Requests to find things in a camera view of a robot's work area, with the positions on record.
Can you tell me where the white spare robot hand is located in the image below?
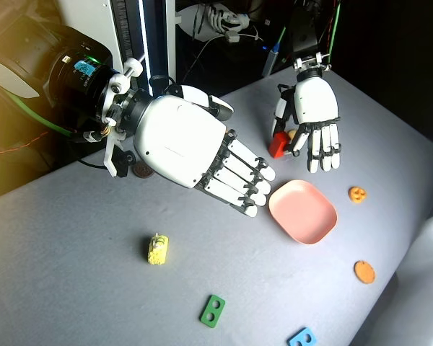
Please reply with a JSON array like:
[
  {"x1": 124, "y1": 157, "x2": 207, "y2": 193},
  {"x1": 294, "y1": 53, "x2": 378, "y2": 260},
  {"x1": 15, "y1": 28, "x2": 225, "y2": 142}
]
[{"x1": 175, "y1": 2, "x2": 252, "y2": 43}]

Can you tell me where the blue block with holes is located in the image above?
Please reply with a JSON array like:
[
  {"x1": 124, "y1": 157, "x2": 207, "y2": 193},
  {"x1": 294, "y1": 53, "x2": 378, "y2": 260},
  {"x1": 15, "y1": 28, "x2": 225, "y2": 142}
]
[{"x1": 287, "y1": 327, "x2": 318, "y2": 346}]

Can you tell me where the green two-hole block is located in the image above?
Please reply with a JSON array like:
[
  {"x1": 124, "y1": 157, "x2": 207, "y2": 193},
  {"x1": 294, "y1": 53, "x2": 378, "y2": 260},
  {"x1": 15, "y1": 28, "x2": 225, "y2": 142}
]
[{"x1": 199, "y1": 294, "x2": 227, "y2": 329}]

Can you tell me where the orange pretzel toy cookie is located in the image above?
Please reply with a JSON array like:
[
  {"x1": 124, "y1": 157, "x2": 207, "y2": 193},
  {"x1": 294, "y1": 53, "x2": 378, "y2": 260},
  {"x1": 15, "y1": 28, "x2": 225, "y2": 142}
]
[{"x1": 348, "y1": 186, "x2": 368, "y2": 204}]

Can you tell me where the thin white cable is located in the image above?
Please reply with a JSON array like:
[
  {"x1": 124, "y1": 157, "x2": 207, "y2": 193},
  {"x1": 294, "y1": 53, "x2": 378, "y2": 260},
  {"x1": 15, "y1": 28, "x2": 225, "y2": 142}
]
[{"x1": 182, "y1": 30, "x2": 265, "y2": 83}]

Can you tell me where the red twisted wire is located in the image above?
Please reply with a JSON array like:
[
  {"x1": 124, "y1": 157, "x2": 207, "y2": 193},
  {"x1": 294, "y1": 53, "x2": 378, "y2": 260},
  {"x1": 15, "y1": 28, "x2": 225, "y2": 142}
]
[{"x1": 0, "y1": 130, "x2": 51, "y2": 154}]

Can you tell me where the yellow toy corn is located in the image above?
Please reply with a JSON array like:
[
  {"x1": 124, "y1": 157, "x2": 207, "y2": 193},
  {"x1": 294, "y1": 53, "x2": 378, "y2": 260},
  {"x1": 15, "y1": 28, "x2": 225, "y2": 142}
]
[{"x1": 146, "y1": 233, "x2": 170, "y2": 267}]

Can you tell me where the white column with black strip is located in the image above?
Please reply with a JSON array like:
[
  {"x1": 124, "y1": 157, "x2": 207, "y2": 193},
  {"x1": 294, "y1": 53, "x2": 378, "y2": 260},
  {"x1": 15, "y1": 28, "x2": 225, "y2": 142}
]
[{"x1": 56, "y1": 0, "x2": 178, "y2": 89}]

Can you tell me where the dark chocolate toy cookie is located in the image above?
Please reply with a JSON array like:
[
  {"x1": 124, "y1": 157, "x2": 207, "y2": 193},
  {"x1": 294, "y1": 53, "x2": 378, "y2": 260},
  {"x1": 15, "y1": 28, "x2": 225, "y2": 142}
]
[{"x1": 132, "y1": 161, "x2": 154, "y2": 179}]

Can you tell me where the red cube block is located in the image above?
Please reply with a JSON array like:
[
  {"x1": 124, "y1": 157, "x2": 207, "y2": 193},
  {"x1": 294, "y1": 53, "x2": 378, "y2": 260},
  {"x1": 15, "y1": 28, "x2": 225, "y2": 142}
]
[{"x1": 268, "y1": 131, "x2": 291, "y2": 159}]

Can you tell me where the orange round toy cookie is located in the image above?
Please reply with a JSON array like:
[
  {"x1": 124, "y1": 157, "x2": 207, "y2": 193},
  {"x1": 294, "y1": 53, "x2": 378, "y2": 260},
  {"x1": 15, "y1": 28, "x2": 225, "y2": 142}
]
[{"x1": 353, "y1": 259, "x2": 377, "y2": 285}]

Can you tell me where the pink plastic bowl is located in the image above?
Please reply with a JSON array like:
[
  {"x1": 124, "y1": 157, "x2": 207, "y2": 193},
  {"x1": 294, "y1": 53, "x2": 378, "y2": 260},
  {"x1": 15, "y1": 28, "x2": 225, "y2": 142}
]
[{"x1": 268, "y1": 179, "x2": 338, "y2": 246}]

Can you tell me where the black camera cable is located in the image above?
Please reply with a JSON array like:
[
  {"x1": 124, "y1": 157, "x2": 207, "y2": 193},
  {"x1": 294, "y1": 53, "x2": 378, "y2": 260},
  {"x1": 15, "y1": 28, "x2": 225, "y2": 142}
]
[{"x1": 77, "y1": 159, "x2": 108, "y2": 170}]

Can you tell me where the grey cable plug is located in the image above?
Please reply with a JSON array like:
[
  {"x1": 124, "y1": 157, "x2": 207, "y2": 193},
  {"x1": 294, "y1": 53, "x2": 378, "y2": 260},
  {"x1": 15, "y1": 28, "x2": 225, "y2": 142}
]
[{"x1": 261, "y1": 42, "x2": 282, "y2": 77}]

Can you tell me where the grey table cloth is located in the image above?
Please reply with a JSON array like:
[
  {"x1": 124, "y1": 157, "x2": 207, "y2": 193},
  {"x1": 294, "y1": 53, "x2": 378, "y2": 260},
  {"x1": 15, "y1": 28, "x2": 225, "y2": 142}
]
[{"x1": 0, "y1": 64, "x2": 433, "y2": 346}]

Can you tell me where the thick green cable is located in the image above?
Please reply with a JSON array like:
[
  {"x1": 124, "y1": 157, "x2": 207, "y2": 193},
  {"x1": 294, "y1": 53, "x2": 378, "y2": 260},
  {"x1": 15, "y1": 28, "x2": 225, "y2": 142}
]
[{"x1": 2, "y1": 88, "x2": 74, "y2": 137}]

